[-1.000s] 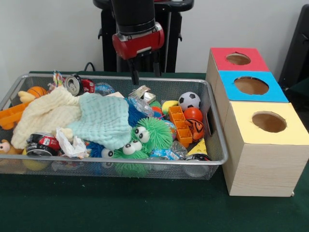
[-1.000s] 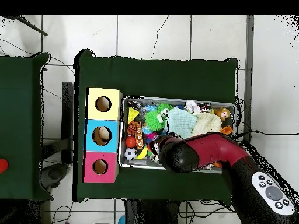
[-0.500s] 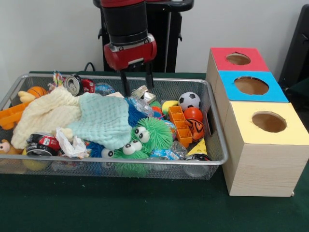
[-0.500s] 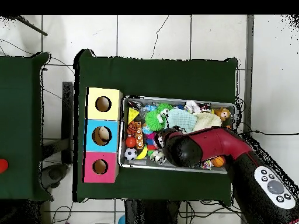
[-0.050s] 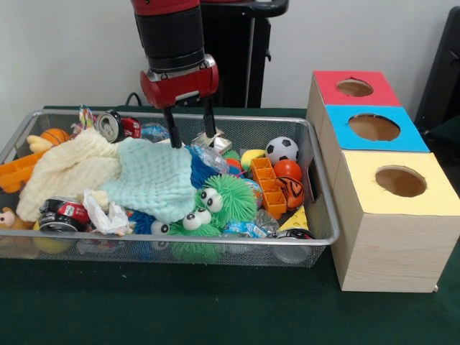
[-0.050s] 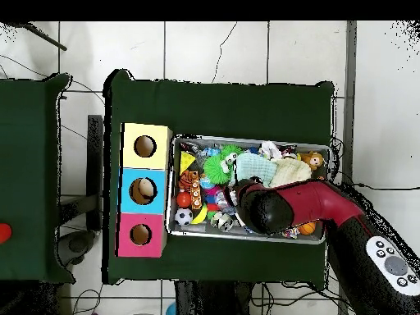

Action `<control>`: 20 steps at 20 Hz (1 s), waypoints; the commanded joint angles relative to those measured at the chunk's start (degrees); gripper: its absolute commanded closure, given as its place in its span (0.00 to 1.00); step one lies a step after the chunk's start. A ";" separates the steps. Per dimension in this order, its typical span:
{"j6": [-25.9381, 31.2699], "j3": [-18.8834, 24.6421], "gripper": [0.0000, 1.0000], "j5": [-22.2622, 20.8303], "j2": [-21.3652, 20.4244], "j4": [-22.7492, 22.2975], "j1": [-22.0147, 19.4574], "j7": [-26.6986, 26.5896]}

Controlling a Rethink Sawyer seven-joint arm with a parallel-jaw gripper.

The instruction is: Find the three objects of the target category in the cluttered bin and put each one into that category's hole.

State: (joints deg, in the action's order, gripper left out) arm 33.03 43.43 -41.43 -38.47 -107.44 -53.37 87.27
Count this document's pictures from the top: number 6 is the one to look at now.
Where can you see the shallow clear mesh bin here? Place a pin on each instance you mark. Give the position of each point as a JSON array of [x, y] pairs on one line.
[[172, 190]]

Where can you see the green cloth side table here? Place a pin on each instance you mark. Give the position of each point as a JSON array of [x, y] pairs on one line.
[[33, 197]]

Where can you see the large green spiky ball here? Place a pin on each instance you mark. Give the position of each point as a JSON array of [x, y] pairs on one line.
[[218, 169]]

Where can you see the orange toy block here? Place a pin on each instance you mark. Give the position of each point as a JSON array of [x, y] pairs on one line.
[[196, 197]]

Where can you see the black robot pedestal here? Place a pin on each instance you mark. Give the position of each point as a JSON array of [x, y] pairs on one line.
[[210, 302]]

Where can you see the cream muslin cloth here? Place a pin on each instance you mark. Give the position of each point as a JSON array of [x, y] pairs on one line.
[[291, 172]]

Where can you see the mint green muslin cloth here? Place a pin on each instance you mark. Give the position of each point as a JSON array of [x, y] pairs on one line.
[[256, 167]]

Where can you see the orange tiger plush toy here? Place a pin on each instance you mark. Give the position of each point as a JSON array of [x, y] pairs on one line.
[[186, 178]]

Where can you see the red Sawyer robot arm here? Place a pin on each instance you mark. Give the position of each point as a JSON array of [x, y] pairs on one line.
[[308, 203]]

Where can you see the small orange basketball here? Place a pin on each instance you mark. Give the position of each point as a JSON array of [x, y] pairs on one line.
[[307, 229]]

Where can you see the small green spiky ball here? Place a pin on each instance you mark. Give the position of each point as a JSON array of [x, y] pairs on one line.
[[231, 151]]

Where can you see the small red round object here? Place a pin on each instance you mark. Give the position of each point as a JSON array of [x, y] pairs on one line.
[[4, 233]]

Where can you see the small red ball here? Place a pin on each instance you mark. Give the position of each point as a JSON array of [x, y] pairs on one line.
[[184, 199]]

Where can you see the small brown plush doll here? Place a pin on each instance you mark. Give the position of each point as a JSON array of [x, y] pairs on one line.
[[315, 159]]

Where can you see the wooden box with three holes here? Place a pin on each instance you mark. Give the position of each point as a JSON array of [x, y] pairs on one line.
[[157, 190]]

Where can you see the small soccer ball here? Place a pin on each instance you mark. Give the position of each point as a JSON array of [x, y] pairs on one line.
[[184, 216]]

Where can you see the yellow cheese wedge toy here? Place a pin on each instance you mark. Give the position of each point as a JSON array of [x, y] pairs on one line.
[[187, 161]]

